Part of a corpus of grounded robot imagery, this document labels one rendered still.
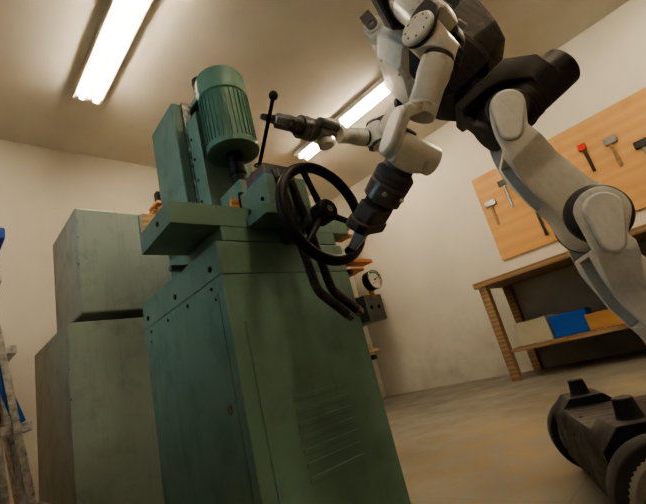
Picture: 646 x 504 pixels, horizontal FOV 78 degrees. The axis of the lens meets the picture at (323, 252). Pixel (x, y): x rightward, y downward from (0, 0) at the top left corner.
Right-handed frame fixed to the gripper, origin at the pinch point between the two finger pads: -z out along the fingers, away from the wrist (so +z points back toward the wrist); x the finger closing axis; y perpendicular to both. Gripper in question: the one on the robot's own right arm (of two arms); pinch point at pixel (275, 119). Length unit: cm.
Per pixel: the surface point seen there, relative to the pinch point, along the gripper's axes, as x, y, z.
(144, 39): -171, -32, 2
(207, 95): -9.3, -1.7, -22.1
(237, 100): -3.4, -2.7, -14.0
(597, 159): 7, -42, 320
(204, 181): -2.7, 26.2, -21.0
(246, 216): 35, 28, -25
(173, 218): 37, 30, -46
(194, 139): -16.3, 13.8, -21.1
